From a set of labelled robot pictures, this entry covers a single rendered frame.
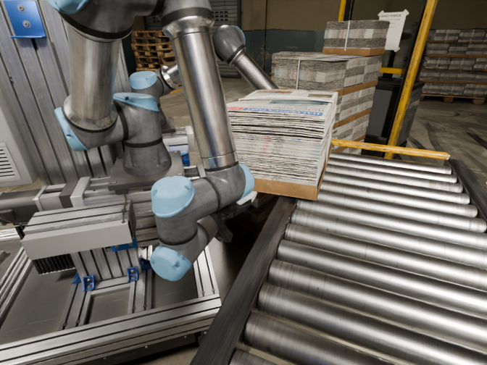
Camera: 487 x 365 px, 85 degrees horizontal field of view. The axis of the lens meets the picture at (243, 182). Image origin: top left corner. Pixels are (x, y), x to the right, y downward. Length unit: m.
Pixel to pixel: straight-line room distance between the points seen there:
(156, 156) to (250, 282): 0.51
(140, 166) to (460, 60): 6.50
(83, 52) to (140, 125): 0.30
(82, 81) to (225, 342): 0.55
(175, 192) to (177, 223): 0.06
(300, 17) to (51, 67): 7.79
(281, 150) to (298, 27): 7.86
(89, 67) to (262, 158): 0.43
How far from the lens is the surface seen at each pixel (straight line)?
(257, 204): 1.57
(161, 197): 0.47
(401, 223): 0.77
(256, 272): 0.54
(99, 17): 0.52
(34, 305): 1.51
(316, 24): 8.41
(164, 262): 0.53
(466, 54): 6.88
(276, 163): 0.72
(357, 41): 2.35
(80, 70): 0.64
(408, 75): 2.78
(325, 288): 0.55
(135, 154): 0.87
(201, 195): 0.50
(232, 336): 0.47
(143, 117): 0.83
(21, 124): 1.11
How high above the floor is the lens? 1.20
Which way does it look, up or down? 29 degrees down
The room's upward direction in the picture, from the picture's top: straight up
